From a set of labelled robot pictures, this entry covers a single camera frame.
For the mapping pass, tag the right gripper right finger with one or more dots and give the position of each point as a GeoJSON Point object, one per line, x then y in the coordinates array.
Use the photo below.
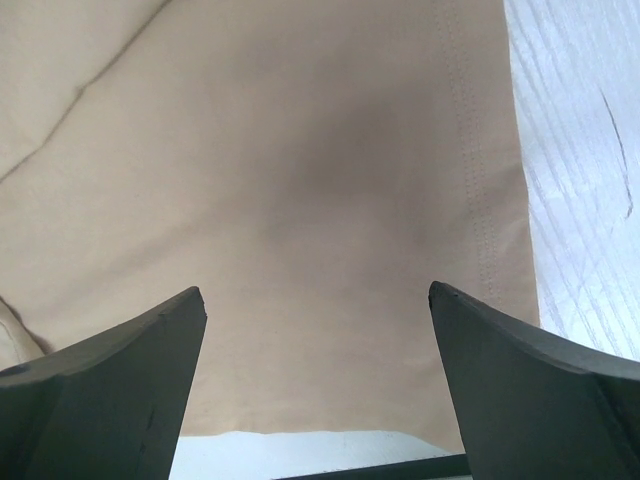
{"type": "Point", "coordinates": [531, 404]}

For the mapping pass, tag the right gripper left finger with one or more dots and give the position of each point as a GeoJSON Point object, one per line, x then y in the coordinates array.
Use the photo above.
{"type": "Point", "coordinates": [108, 407]}

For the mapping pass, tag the beige t shirt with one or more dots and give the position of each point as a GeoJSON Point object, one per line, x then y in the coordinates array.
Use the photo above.
{"type": "Point", "coordinates": [311, 166]}

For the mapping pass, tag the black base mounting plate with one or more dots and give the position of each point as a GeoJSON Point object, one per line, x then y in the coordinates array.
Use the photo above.
{"type": "Point", "coordinates": [444, 467]}

